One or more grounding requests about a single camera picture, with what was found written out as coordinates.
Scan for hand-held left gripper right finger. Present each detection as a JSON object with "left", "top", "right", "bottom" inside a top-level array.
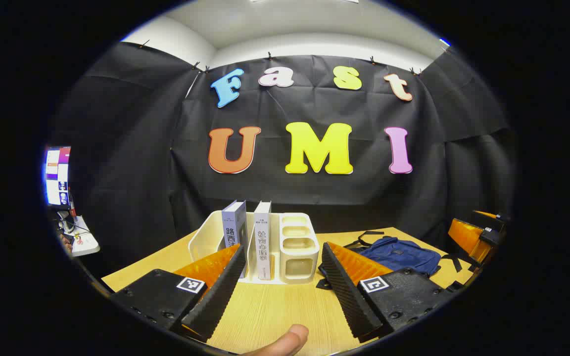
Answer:
[{"left": 321, "top": 242, "right": 456, "bottom": 343}]

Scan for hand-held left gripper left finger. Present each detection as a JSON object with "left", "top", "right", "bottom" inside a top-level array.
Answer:
[{"left": 110, "top": 245, "right": 247, "bottom": 343}]

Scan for white plastic bookshelf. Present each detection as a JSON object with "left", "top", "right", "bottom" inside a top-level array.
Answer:
[{"left": 188, "top": 210, "right": 320, "bottom": 285}]

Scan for white cover book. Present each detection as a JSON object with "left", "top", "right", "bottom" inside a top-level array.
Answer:
[{"left": 253, "top": 200, "right": 272, "bottom": 281}]

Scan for lavender cover book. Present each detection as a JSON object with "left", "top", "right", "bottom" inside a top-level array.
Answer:
[{"left": 222, "top": 200, "right": 247, "bottom": 277}]

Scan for blue schoolbag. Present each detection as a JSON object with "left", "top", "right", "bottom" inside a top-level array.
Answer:
[{"left": 316, "top": 230, "right": 464, "bottom": 290}]

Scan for white side table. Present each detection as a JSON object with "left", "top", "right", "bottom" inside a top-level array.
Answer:
[{"left": 57, "top": 215, "right": 100, "bottom": 257}]

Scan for computer monitor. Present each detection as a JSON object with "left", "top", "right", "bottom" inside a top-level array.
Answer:
[{"left": 44, "top": 146, "right": 73, "bottom": 208}]

